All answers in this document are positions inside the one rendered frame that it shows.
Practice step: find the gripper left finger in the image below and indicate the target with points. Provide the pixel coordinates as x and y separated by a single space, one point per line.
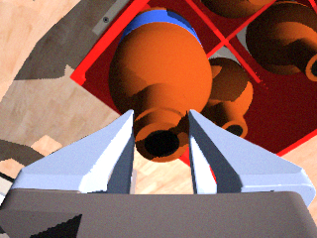
86 164

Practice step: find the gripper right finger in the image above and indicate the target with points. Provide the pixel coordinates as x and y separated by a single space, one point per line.
239 165

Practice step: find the orange bottle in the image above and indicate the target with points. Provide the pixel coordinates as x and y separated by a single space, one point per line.
234 9
231 94
158 69
282 39

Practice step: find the red crate with dividers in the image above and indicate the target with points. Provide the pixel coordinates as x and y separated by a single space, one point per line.
283 114

